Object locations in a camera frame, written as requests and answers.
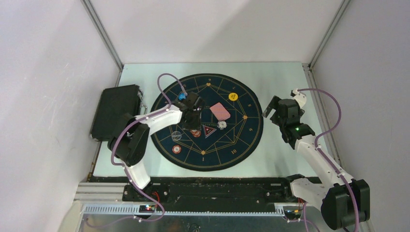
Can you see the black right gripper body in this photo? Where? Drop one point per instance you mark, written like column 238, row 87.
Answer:
column 276, row 119

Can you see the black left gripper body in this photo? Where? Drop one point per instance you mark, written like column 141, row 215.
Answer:
column 194, row 123

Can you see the blue small blind button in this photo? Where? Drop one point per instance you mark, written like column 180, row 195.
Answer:
column 181, row 96

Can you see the red poker chip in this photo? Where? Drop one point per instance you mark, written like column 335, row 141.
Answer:
column 176, row 149
column 196, row 133

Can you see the yellow big blind button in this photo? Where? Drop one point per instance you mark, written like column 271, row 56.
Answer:
column 233, row 96

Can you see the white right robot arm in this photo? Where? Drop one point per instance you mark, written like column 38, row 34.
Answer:
column 342, row 200

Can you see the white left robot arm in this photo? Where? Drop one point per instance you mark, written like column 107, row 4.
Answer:
column 130, row 137

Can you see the red triangular marker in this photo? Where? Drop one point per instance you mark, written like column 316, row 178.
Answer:
column 208, row 130

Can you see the red playing card deck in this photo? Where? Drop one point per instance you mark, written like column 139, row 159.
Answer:
column 220, row 112

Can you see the clear round button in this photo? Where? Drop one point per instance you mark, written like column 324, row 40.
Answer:
column 176, row 135

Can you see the white dealer button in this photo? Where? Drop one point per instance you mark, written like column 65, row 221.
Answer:
column 221, row 125

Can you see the round dark poker mat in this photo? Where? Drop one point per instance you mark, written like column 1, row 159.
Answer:
column 224, row 148

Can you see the black carrying case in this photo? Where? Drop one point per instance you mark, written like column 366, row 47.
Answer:
column 115, row 102

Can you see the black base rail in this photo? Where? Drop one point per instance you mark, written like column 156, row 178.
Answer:
column 221, row 195

